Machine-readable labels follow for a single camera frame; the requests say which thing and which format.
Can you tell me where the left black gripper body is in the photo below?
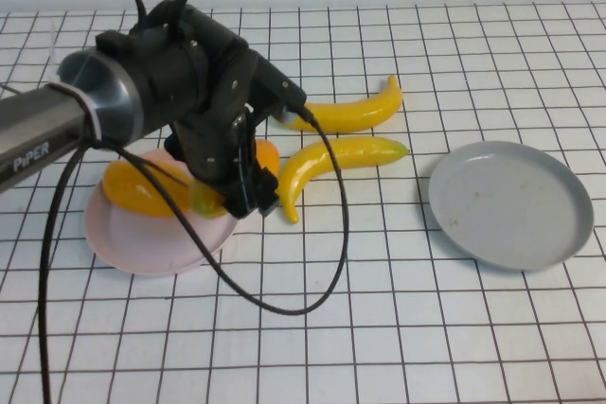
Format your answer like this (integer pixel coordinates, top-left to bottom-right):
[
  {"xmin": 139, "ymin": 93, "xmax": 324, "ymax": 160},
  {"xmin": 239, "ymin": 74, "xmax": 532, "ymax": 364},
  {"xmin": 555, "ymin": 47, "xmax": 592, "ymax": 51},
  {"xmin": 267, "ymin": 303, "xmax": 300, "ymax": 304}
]
[{"xmin": 172, "ymin": 91, "xmax": 266, "ymax": 197}]

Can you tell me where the white zip tie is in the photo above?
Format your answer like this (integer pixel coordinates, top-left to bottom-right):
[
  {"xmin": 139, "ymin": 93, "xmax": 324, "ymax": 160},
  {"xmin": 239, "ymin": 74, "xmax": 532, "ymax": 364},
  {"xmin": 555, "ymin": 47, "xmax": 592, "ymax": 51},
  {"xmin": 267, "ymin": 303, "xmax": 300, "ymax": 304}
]
[{"xmin": 46, "ymin": 23, "xmax": 103, "ymax": 141}]

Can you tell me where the pink round plate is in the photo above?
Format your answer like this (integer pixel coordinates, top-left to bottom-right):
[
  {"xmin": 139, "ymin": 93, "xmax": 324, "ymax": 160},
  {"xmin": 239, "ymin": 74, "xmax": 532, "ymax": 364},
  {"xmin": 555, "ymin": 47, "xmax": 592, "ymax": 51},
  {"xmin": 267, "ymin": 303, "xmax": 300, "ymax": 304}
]
[{"xmin": 83, "ymin": 147, "xmax": 238, "ymax": 277}]

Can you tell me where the yellow banana with green tip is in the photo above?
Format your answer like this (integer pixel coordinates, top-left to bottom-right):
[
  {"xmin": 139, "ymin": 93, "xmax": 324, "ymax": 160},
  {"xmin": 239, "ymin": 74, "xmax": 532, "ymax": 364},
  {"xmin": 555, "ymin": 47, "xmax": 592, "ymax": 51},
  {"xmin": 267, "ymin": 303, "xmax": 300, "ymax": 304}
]
[{"xmin": 276, "ymin": 135, "xmax": 409, "ymax": 224}]

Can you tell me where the yellow banana with long stem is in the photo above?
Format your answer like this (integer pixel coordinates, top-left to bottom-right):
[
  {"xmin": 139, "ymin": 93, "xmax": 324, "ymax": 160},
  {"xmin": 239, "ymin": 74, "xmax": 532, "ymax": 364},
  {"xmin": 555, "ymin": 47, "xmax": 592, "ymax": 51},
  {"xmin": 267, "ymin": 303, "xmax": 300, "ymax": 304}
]
[{"xmin": 283, "ymin": 75, "xmax": 404, "ymax": 134}]

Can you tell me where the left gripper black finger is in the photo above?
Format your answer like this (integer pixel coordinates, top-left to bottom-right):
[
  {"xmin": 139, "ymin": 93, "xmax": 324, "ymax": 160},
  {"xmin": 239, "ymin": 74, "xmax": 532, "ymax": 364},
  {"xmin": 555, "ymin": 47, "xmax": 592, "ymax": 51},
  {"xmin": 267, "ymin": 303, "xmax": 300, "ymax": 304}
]
[{"xmin": 222, "ymin": 110, "xmax": 281, "ymax": 220}]

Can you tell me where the orange blushed mango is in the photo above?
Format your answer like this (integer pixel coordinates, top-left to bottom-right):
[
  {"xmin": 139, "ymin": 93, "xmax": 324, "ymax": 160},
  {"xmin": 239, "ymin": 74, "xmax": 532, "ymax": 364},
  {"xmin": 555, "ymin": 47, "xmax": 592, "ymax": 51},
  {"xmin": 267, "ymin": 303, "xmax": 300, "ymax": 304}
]
[{"xmin": 188, "ymin": 138, "xmax": 281, "ymax": 220}]

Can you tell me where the grey round plate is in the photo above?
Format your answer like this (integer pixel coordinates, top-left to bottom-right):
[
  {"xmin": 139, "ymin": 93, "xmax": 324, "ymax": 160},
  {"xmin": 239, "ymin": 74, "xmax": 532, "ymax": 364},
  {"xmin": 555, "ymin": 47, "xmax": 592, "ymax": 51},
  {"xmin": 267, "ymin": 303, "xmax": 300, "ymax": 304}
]
[{"xmin": 427, "ymin": 140, "xmax": 595, "ymax": 273}]

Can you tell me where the left wrist camera black cable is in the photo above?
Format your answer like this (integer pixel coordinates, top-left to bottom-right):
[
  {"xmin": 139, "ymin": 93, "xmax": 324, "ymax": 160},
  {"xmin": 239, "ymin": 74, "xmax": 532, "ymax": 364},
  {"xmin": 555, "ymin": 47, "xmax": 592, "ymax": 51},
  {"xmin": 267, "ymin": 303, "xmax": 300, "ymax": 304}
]
[{"xmin": 40, "ymin": 105, "xmax": 352, "ymax": 404}]

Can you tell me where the yellow mango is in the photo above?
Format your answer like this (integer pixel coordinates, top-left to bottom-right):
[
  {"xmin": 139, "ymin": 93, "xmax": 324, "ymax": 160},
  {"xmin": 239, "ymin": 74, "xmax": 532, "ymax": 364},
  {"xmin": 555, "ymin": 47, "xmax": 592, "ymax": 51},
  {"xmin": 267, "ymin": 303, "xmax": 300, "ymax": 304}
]
[{"xmin": 102, "ymin": 160, "xmax": 193, "ymax": 220}]

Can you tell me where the white grid tablecloth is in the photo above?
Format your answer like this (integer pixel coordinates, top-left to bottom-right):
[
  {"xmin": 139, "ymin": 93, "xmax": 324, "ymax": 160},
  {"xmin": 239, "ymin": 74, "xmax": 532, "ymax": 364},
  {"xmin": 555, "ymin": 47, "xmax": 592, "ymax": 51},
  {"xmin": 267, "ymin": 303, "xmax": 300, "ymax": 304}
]
[{"xmin": 0, "ymin": 1, "xmax": 606, "ymax": 404}]

